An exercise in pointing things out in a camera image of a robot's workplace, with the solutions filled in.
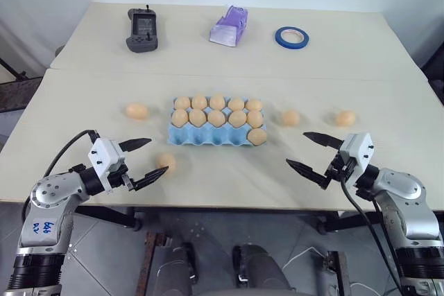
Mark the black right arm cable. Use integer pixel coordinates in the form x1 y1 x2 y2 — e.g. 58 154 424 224
339 167 407 294

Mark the grey handheld remote controller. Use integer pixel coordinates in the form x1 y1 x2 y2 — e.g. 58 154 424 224
125 4 159 54

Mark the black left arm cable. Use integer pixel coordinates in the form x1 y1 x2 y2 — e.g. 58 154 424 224
21 128 101 225

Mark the white floor cable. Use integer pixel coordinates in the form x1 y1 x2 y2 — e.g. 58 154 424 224
281 245 331 272

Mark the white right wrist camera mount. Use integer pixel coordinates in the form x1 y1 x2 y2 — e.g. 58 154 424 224
337 132 375 176

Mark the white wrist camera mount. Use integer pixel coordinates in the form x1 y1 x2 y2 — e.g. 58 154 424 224
87 137 126 186
337 132 375 176

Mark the black stand leg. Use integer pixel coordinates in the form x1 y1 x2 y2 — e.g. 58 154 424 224
0 55 28 80

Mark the blue egg tray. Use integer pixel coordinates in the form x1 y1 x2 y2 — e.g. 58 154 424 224
167 96 268 147

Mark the rusty brown floor bar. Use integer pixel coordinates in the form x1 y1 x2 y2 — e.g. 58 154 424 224
137 231 166 296
325 250 352 296

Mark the black table base bar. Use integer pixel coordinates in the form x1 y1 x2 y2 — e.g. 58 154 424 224
74 205 144 232
316 210 384 235

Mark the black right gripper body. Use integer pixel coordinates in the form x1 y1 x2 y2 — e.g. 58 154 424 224
324 148 358 186

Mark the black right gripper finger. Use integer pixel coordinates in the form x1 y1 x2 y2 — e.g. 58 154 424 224
285 158 331 191
302 131 345 149

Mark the dark speckled floor mat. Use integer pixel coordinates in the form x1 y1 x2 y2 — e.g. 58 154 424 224
0 76 44 114

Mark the dark rounded shape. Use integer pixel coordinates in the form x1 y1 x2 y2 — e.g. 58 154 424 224
231 243 291 296
157 240 201 296

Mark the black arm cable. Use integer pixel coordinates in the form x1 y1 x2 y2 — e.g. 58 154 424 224
339 167 407 294
21 128 101 225

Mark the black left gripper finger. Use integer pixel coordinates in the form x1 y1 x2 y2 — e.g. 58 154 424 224
132 166 170 192
117 137 153 153

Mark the blue tape roll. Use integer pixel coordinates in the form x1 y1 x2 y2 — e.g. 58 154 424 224
274 26 311 51

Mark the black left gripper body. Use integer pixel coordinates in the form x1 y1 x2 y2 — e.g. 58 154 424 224
105 151 137 193

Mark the purple plastic package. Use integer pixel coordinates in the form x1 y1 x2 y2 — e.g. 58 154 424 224
209 5 250 49

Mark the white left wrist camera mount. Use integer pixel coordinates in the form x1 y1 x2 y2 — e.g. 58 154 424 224
87 137 126 186

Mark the tan egg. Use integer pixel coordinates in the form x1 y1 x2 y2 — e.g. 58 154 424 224
247 128 268 147
246 110 264 129
188 108 207 128
171 109 189 128
209 93 227 110
191 93 208 110
125 103 149 120
245 98 264 112
281 109 301 127
173 96 192 111
156 153 178 175
334 110 357 127
228 97 246 112
228 110 248 128
207 110 226 128

